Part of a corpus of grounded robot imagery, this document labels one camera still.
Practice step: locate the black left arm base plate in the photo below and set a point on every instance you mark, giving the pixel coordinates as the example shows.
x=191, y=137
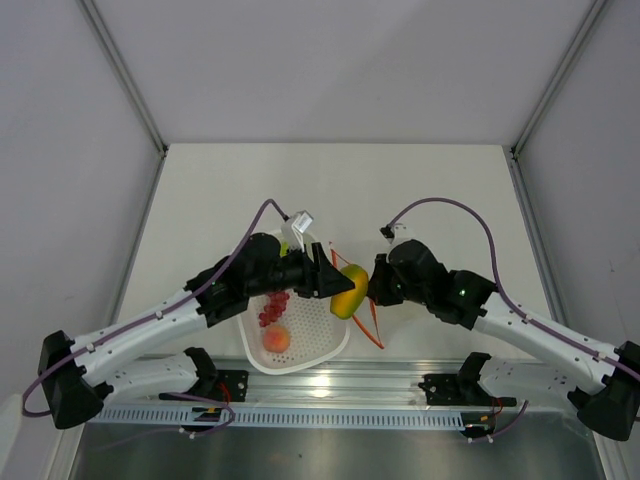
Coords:
x=231, y=386

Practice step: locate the red grape bunch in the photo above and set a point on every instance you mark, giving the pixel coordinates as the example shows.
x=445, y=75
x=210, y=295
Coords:
x=274, y=308

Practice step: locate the clear orange zip bag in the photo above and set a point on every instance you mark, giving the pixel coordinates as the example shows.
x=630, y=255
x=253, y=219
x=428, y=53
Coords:
x=366, y=317

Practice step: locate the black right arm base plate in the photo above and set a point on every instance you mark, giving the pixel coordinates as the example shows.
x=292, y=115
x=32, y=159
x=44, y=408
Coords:
x=456, y=390

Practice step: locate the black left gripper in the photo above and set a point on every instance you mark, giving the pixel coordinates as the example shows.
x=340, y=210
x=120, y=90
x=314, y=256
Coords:
x=320, y=279

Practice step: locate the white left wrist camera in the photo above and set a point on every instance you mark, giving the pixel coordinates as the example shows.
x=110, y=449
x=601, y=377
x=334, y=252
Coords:
x=293, y=230

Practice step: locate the green apple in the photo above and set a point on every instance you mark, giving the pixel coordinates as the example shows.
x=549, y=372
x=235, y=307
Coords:
x=284, y=248

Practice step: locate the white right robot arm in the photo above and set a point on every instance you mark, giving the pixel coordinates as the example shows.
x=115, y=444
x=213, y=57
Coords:
x=598, y=380

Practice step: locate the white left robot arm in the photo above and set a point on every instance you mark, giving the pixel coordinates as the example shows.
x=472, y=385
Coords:
x=80, y=376

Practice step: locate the white perforated plastic basket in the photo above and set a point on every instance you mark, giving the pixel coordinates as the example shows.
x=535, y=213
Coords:
x=315, y=335

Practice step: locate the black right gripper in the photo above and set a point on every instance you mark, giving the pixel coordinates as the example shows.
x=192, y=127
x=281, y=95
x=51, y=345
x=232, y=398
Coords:
x=377, y=286

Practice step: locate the aluminium front rail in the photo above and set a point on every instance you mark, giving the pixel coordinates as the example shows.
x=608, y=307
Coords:
x=367, y=384

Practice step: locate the white slotted cable duct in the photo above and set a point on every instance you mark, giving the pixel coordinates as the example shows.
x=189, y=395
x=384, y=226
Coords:
x=248, y=416

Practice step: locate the pink peach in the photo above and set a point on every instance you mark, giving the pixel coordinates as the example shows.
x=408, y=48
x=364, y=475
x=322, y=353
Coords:
x=276, y=339

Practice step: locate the right aluminium frame post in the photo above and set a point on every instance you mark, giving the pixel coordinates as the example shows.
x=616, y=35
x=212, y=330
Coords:
x=563, y=69

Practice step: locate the yellow green mango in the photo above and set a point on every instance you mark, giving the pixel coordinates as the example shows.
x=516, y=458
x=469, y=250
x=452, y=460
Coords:
x=344, y=305

